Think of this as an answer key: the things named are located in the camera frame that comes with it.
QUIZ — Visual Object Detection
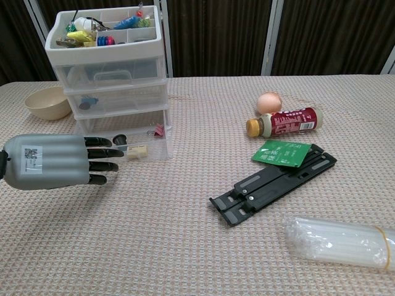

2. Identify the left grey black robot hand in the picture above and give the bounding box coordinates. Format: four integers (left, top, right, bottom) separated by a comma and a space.
3, 133, 125, 190

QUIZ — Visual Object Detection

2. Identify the clear drawer with eraser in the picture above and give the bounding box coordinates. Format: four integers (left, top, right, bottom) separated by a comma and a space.
73, 126, 174, 162

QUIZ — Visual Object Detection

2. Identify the clear drawer with blue clip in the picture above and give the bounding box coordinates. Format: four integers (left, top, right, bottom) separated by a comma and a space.
63, 81, 170, 117

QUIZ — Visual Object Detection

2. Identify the blue plastic packet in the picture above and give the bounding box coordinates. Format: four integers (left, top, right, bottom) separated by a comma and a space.
113, 17, 139, 30

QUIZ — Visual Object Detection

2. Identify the beige bowl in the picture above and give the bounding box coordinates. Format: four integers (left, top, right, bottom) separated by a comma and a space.
24, 86, 73, 121

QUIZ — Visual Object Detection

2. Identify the beige eraser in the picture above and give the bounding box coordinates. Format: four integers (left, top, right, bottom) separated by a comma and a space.
127, 145, 149, 160

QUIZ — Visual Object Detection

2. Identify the pink binder clip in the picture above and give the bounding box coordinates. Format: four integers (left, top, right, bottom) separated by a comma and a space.
147, 123, 165, 140

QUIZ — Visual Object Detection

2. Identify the beige woven tablecloth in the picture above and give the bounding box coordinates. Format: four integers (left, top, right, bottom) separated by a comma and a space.
0, 73, 395, 296

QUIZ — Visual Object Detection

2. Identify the white round trinket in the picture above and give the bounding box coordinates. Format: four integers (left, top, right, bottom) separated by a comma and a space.
73, 17, 94, 31

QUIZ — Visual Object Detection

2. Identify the dark brown pleated curtain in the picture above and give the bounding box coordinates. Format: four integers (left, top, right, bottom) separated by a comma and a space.
0, 0, 395, 87

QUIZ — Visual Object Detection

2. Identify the black folding stand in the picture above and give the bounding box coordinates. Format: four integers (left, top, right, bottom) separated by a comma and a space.
209, 143, 338, 228

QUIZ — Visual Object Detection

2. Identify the brown egg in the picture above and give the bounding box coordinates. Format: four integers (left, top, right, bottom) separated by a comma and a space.
256, 91, 283, 113

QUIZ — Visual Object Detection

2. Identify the green tea packet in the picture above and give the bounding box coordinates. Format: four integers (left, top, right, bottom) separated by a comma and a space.
251, 139, 312, 168

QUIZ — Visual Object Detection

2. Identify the red label drink bottle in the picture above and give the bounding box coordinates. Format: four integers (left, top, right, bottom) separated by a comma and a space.
246, 106, 324, 138

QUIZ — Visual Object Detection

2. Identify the clear wrapped straw bundle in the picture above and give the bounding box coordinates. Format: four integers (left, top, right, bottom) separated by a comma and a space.
282, 215, 395, 272

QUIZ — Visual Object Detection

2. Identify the yellow rubber band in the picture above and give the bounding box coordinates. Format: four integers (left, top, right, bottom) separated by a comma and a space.
373, 226, 392, 271

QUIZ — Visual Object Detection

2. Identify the white plastic drawer unit frame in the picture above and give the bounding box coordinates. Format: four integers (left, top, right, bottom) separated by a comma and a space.
45, 5, 173, 161

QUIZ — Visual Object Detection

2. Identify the clear drawer with wide handle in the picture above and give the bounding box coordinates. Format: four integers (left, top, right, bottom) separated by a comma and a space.
52, 57, 167, 90

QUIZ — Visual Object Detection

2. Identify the white partition post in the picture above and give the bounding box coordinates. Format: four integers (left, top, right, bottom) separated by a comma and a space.
23, 0, 50, 41
380, 48, 395, 75
154, 0, 174, 78
261, 0, 284, 76

